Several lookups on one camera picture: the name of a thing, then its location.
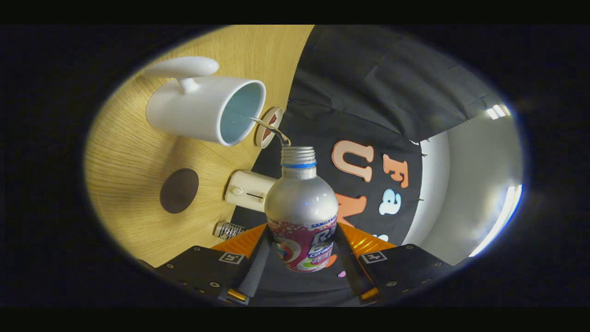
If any dark brown round coaster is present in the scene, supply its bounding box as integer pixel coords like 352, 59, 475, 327
160, 168, 200, 214

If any white toaster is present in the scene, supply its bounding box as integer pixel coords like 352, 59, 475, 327
224, 170, 277, 213

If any small white plate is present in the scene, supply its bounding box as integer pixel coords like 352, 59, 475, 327
255, 107, 284, 149

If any white cup with knob handle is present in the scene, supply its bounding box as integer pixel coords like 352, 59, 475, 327
142, 56, 267, 147

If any metal wire basket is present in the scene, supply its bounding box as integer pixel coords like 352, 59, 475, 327
213, 221, 247, 240

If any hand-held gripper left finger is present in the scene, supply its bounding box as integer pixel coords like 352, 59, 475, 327
156, 223, 273, 305

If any light wooden table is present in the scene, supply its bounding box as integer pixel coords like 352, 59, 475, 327
85, 25, 315, 268

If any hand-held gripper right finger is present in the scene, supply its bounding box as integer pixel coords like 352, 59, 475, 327
334, 223, 455, 303

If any silver juice bottle red label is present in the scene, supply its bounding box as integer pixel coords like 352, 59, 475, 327
264, 146, 339, 273

